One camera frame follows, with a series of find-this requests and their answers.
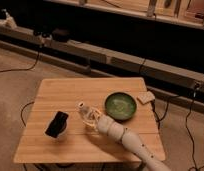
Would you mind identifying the clear plastic bottle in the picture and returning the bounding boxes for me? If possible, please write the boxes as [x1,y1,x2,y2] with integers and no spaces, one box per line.
[78,102,96,124]

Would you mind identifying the white object on left ledge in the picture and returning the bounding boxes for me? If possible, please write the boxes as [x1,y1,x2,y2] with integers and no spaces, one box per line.
[0,9,17,29]

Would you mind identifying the black cable on left floor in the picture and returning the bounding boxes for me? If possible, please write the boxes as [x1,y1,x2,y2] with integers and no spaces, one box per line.
[0,49,41,75]

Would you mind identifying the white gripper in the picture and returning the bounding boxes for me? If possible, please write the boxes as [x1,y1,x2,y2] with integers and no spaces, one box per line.
[83,108,127,142]

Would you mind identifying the tan sponge block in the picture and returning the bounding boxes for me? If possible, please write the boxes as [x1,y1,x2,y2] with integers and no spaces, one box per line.
[137,91,155,104]

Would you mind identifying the wooden table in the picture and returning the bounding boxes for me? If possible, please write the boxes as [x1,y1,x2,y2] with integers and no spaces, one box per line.
[13,77,166,165]

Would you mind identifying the black device on ledge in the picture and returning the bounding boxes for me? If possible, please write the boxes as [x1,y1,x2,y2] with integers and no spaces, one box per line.
[52,29,70,42]

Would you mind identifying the green bowl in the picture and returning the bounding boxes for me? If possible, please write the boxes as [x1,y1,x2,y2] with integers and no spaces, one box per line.
[104,92,137,121]

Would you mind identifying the black cables on right floor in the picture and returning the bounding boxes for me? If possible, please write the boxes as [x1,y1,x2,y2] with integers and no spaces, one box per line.
[150,87,204,171]

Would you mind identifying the black object on white cup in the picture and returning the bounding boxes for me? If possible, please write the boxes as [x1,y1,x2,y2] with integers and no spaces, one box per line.
[45,111,69,138]

